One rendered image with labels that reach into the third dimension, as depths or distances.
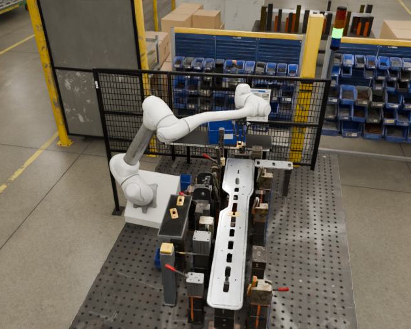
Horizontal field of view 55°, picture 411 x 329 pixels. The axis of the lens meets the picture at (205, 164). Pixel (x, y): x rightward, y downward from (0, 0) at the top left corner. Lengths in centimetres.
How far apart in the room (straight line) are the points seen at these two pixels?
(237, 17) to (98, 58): 494
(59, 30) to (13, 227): 215
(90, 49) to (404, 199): 379
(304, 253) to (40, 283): 221
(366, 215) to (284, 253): 176
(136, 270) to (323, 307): 119
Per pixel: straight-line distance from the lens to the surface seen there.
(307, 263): 280
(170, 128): 235
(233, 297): 218
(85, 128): 526
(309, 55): 320
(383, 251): 409
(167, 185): 293
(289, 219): 308
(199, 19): 703
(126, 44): 452
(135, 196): 272
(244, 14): 910
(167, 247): 219
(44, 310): 359
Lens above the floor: 274
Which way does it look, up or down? 35 degrees down
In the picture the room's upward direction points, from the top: straight up
